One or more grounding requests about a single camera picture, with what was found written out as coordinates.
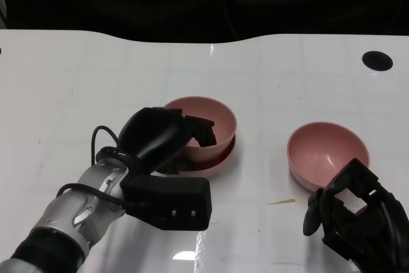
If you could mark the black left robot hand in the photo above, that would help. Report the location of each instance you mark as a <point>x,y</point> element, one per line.
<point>150,135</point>

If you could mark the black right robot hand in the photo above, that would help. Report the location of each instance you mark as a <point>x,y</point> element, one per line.
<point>383,238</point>

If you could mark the pink plastic bowl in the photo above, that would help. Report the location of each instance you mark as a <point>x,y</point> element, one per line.
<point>316,151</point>
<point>220,161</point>
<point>220,126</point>

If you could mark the thin orange sliver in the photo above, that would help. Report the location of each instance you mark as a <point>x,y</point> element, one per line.
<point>284,201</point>

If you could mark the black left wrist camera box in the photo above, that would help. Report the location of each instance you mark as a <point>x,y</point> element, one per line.
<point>172,199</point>

